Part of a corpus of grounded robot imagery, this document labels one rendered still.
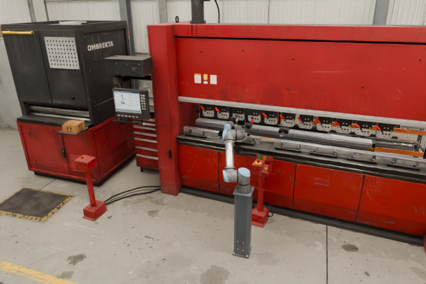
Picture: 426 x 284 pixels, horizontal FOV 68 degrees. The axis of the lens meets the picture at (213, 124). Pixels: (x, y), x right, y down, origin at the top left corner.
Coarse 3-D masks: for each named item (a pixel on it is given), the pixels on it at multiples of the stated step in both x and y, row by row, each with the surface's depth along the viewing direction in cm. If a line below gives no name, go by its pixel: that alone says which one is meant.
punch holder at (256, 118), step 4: (248, 108) 376; (248, 112) 378; (252, 112) 376; (256, 112) 374; (260, 112) 372; (248, 116) 379; (252, 116) 377; (256, 116) 376; (260, 116) 374; (248, 120) 381; (256, 120) 377; (260, 120) 376
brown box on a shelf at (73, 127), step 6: (72, 120) 414; (78, 120) 413; (66, 126) 400; (72, 126) 399; (78, 126) 403; (84, 126) 417; (60, 132) 404; (66, 132) 404; (72, 132) 402; (78, 132) 403
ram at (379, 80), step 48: (192, 48) 377; (240, 48) 355; (288, 48) 336; (336, 48) 318; (384, 48) 302; (192, 96) 400; (240, 96) 375; (288, 96) 353; (336, 96) 334; (384, 96) 316
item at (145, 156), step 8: (136, 120) 468; (144, 120) 462; (152, 120) 454; (136, 128) 473; (144, 128) 465; (152, 128) 459; (136, 136) 478; (144, 136) 473; (152, 136) 467; (136, 144) 484; (144, 144) 478; (152, 144) 472; (136, 152) 489; (144, 152) 484; (152, 152) 477; (136, 160) 495; (144, 160) 489; (152, 160) 483; (152, 168) 488
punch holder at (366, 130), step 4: (360, 120) 333; (360, 124) 334; (364, 124) 333; (368, 124) 331; (356, 128) 337; (364, 128) 334; (368, 128) 332; (356, 132) 338; (360, 132) 337; (364, 132) 335; (368, 132) 334
